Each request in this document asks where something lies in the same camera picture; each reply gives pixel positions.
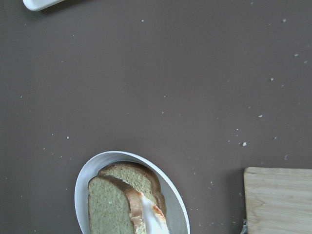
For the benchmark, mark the wooden cutting board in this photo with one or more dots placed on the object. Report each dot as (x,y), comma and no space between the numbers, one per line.
(278,200)

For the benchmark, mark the fried egg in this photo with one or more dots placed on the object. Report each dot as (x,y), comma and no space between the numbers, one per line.
(153,217)

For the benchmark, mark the plain bread slice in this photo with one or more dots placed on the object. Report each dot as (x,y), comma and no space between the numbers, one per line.
(114,207)

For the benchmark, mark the white round plate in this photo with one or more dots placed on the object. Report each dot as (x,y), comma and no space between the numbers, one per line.
(176,214)

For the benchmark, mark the bread slice under egg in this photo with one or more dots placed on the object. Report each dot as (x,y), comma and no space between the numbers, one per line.
(139,177)

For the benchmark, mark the cream rectangular tray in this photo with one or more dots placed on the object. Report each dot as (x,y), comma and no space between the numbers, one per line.
(37,5)

